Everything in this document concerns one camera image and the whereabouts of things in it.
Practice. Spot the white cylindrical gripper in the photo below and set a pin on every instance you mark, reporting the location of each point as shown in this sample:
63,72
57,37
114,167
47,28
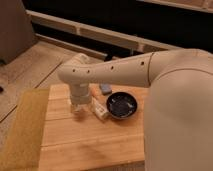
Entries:
80,94

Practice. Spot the orange pepper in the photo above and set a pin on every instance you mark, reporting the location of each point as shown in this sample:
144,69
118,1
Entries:
93,92

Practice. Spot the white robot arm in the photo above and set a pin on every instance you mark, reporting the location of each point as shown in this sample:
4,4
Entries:
178,112

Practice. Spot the white paper cup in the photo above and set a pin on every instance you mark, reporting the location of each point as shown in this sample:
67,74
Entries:
78,109

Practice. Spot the blue-grey small block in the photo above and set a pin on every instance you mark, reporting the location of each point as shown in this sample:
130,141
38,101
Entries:
105,88

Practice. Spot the black bowl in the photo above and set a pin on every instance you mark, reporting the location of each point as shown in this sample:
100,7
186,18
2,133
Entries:
121,105

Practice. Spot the wooden board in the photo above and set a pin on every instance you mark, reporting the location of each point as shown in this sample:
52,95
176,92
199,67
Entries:
82,142

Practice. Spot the yellow-green cloth mat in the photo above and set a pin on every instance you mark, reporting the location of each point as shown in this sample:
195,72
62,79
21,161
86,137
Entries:
21,151

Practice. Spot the grey cabinet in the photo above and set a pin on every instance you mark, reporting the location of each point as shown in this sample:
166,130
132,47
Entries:
16,31

